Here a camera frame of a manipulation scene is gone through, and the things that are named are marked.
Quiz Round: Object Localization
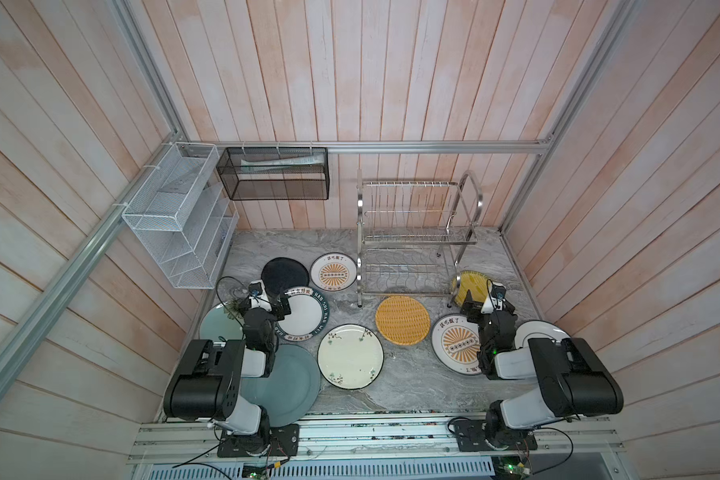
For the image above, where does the black round plate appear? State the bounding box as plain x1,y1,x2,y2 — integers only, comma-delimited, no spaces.
261,257,310,297

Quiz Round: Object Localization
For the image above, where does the white plate green lettered rim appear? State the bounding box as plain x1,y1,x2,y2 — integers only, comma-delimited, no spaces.
275,287,330,342

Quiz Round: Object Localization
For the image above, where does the small orange sunburst plate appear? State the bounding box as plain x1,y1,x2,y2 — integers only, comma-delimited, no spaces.
310,252,357,292

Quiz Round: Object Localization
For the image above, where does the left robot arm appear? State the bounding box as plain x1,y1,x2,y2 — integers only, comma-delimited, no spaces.
163,295,291,456

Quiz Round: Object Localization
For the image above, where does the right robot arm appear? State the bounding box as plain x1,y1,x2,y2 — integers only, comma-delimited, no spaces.
461,287,624,450

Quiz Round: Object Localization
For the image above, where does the stainless steel dish rack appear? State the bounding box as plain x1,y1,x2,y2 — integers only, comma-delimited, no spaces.
356,171,484,306

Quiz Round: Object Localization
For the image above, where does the yellow woven pattern plate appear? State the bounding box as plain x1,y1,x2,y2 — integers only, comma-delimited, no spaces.
450,270,492,307

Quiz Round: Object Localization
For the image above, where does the light green flower plate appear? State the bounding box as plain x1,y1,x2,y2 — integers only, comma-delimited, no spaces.
197,303,243,342

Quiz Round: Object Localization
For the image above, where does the large orange sunburst plate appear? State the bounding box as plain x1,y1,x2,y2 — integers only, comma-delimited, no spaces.
431,314,482,375

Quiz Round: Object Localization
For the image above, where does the white plate black cloud motif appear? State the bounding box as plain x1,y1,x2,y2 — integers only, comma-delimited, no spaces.
514,320,570,349

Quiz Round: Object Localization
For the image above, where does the orange woven pattern plate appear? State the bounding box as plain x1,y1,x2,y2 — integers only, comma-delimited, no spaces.
375,295,431,346

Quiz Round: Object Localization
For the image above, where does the large teal plate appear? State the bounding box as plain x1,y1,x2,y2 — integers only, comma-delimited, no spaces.
240,345,321,428

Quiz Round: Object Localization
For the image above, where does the cream floral plate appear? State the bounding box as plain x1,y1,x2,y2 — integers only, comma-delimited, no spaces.
317,324,384,390

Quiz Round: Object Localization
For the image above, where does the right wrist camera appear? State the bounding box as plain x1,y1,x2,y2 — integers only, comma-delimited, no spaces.
490,282,506,302

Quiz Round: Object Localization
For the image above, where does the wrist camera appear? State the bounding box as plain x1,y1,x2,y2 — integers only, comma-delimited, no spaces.
247,280,266,298
490,282,506,302

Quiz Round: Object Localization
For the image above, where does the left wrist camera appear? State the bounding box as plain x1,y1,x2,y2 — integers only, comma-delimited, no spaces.
247,280,266,298

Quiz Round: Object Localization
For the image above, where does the white wire mesh shelf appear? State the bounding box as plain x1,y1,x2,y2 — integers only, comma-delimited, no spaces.
123,142,239,290

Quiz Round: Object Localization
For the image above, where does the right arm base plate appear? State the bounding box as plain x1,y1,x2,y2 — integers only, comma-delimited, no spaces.
447,417,538,452

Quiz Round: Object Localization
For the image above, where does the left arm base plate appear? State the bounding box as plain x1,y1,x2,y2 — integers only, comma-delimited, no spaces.
217,424,300,458

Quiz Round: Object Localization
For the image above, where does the black wire mesh basket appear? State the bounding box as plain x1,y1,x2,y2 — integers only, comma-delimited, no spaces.
216,146,331,201

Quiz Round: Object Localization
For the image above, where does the aluminium frame rail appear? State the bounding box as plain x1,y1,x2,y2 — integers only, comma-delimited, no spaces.
186,140,551,154

